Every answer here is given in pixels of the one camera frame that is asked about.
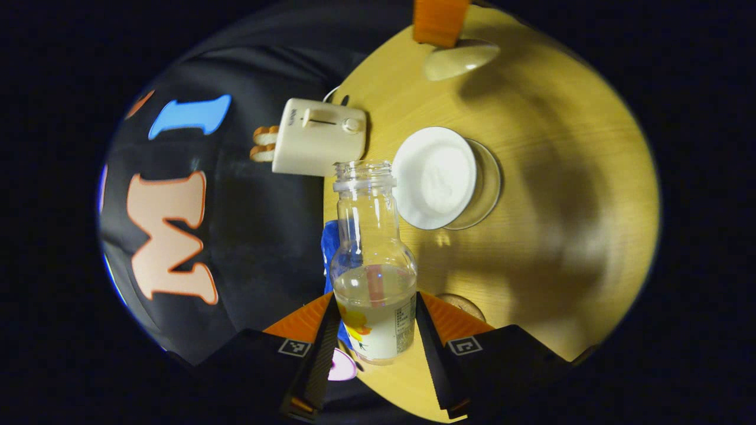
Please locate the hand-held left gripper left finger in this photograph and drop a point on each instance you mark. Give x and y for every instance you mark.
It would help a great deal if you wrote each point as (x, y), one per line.
(322, 354)

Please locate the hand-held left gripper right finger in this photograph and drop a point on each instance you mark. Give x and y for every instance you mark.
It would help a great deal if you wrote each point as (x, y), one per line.
(434, 360)

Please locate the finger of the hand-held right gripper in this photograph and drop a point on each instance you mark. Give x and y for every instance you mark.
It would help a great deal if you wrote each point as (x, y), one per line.
(440, 20)

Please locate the round cork coaster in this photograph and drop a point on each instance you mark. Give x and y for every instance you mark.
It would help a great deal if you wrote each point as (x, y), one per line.
(463, 306)

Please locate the clear plastic water bottle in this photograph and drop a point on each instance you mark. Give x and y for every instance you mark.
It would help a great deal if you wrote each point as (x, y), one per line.
(375, 295)

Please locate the cream teacup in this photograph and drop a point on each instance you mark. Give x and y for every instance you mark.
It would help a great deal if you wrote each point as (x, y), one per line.
(434, 177)

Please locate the blue towel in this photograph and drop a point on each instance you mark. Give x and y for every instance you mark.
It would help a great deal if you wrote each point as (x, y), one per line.
(328, 248)

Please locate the black backdrop cloth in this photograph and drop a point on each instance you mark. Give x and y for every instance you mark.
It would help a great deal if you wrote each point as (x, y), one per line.
(260, 236)

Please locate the white toaster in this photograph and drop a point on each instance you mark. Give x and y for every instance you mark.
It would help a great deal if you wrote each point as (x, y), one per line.
(319, 139)

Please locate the cream saucer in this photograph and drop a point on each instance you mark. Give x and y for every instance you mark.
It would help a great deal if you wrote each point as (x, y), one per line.
(496, 183)

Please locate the toast bread slice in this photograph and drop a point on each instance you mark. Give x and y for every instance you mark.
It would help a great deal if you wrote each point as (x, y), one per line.
(263, 153)
(266, 135)

